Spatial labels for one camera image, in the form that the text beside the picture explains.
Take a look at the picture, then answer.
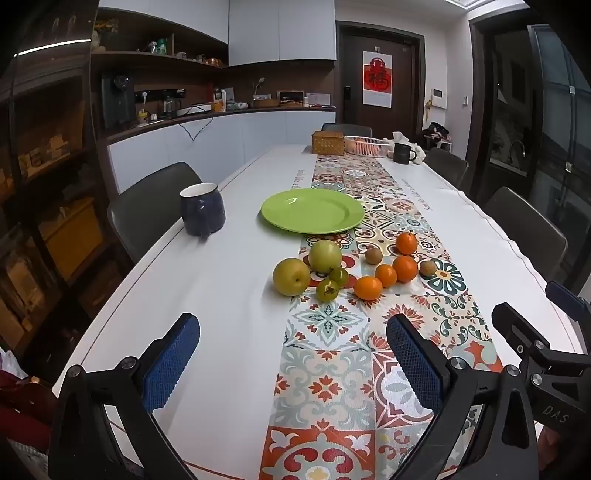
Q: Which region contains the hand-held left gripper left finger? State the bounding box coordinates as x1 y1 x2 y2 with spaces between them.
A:
48 313 201 480

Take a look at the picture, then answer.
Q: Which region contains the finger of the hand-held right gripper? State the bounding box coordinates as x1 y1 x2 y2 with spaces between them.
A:
491 302 556 366
545 281 591 325

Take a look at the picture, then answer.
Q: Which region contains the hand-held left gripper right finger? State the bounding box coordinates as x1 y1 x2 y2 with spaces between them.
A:
386 315 539 480

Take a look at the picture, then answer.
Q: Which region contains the small orange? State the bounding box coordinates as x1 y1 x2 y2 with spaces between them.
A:
374 264 398 288
353 275 383 301
392 255 419 283

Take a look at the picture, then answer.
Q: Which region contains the yellow-green pear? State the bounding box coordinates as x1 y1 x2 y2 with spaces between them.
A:
272 258 311 296
308 240 343 274

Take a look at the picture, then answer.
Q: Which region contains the green plate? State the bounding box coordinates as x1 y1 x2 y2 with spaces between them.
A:
260 189 365 234

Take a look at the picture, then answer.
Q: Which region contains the patterned table runner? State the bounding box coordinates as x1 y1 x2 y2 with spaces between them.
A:
259 152 504 480

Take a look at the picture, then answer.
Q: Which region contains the grey dining chair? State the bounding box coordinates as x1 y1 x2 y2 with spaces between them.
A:
107 162 205 265
321 123 373 138
424 148 470 191
482 186 568 283

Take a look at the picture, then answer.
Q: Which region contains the orange with stem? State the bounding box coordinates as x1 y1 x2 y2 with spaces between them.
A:
395 230 419 256

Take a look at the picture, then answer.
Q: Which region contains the dark red bag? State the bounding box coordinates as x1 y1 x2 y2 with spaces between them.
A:
0 367 57 455

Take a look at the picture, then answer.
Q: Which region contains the navy blue mug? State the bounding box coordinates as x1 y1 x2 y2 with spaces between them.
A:
180 183 226 240

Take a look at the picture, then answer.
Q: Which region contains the glass display cabinet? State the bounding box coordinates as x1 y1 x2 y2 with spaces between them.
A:
0 44 109 370

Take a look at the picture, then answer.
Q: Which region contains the pile of clothes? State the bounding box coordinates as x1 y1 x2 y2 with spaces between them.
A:
424 122 451 144

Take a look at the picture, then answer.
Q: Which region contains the white crumpled cloth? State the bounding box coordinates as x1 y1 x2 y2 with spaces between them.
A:
392 131 431 162

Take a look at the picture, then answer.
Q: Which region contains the pink plastic basket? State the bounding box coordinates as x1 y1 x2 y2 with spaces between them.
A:
344 136 392 158

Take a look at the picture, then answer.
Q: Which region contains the wicker tissue box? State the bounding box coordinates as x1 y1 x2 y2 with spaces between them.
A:
311 131 345 155

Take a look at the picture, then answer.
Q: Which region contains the dark wooden door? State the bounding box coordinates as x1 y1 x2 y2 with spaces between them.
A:
338 24 424 139

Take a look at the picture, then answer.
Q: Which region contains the black water dispenser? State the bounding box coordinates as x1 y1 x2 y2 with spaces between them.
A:
101 71 136 130

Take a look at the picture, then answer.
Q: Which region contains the red door hanging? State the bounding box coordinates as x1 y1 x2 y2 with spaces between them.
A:
362 46 393 108

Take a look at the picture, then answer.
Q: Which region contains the black power cable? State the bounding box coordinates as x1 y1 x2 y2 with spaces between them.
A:
171 113 216 141

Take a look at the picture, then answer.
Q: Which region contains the white wall cabinet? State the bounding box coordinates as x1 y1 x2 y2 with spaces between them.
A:
228 0 337 68

